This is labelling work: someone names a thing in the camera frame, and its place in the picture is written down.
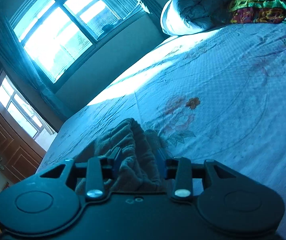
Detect far room window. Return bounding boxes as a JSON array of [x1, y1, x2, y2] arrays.
[[0, 75, 57, 139]]

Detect brown wooden door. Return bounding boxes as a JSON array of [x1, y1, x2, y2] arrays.
[[0, 114, 45, 183]]

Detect blue left curtain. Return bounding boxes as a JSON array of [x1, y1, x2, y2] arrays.
[[0, 10, 72, 121]]

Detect large sliding glass window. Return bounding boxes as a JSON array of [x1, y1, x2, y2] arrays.
[[11, 0, 144, 92]]

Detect floral blue bed sheet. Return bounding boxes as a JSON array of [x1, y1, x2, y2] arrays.
[[39, 23, 286, 239]]

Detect rolled grey white quilt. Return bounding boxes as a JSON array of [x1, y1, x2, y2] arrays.
[[160, 0, 232, 36]]

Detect colourful floral satin blanket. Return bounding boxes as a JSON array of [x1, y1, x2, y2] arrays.
[[228, 0, 286, 24]]

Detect grey-green fleece pants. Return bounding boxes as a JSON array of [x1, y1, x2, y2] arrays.
[[74, 118, 166, 192]]

